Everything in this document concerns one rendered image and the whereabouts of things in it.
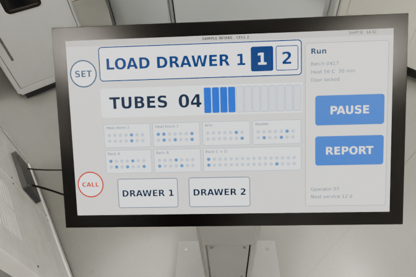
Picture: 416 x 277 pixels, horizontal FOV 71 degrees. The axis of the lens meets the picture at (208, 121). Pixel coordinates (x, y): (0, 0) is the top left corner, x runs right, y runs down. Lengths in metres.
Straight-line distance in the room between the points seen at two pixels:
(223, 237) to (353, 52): 0.53
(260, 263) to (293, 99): 1.08
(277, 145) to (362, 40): 0.19
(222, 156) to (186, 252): 1.06
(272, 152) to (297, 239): 1.13
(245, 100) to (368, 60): 0.18
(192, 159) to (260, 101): 0.13
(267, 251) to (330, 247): 0.30
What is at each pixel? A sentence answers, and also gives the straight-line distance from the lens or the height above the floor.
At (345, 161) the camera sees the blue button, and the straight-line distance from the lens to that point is 0.48.
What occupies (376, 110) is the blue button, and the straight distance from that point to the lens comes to 0.49.
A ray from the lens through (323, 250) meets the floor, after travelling 1.56.
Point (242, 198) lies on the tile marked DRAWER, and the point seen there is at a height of 1.00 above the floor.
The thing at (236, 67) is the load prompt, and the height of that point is 1.15.
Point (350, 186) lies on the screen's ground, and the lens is 0.49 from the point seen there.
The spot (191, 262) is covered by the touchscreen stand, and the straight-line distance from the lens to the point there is 1.45.
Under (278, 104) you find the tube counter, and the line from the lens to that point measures 0.44.
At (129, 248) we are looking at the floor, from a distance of 1.57.
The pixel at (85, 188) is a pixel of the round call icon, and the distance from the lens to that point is 0.50.
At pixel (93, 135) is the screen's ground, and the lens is 0.48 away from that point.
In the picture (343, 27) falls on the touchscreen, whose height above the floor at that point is 1.19.
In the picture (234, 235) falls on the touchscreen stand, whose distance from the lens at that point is 0.78.
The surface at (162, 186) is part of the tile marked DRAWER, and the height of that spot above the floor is 1.01.
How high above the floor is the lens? 1.39
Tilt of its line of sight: 45 degrees down
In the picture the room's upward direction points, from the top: 4 degrees counter-clockwise
